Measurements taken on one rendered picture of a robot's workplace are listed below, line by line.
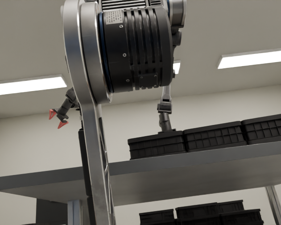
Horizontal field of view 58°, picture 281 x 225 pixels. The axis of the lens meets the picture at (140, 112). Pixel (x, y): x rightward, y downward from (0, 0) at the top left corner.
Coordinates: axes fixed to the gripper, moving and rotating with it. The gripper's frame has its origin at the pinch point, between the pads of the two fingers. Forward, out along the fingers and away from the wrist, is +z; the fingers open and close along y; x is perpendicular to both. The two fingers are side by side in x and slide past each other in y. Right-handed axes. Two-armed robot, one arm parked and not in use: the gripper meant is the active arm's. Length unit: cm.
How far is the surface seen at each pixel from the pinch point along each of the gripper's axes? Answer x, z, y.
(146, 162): 61, 17, 6
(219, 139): 7.4, 2.5, -25.4
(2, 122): -295, -183, 334
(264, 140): 8.0, 7.5, -45.8
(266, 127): 6.5, 0.8, -49.0
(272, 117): 7, -3, -53
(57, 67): -169, -190, 148
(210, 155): 58, 17, -13
